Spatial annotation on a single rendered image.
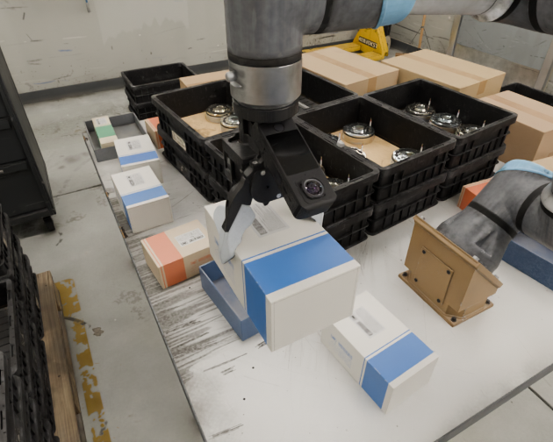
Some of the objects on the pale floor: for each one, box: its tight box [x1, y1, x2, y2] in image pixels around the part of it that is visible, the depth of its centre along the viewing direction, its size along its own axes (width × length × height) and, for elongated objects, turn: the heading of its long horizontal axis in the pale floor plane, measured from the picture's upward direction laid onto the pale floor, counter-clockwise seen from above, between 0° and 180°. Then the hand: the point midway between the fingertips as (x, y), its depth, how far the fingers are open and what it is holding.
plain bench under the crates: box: [82, 120, 553, 442], centre depth 170 cm, size 160×160×70 cm
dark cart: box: [0, 33, 56, 232], centre depth 217 cm, size 60×45×90 cm
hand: (276, 248), depth 56 cm, fingers closed on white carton, 13 cm apart
